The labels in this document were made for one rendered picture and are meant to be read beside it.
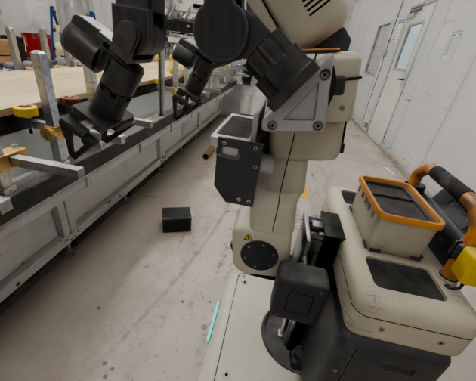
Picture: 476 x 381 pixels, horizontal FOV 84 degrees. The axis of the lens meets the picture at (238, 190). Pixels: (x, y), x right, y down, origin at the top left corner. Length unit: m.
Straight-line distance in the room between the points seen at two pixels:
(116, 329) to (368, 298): 1.17
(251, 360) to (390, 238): 0.63
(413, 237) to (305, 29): 0.52
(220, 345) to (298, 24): 0.99
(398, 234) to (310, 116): 0.41
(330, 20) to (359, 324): 0.60
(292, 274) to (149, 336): 0.92
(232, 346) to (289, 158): 0.73
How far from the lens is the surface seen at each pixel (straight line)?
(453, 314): 0.72
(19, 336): 1.63
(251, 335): 1.14
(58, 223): 1.76
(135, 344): 1.45
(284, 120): 0.44
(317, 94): 0.44
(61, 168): 1.01
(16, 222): 1.25
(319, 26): 0.57
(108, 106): 0.54
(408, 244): 0.77
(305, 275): 0.70
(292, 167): 0.66
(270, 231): 0.70
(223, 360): 1.08
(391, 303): 0.66
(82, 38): 0.55
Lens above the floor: 1.22
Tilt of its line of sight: 28 degrees down
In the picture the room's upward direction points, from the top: 8 degrees clockwise
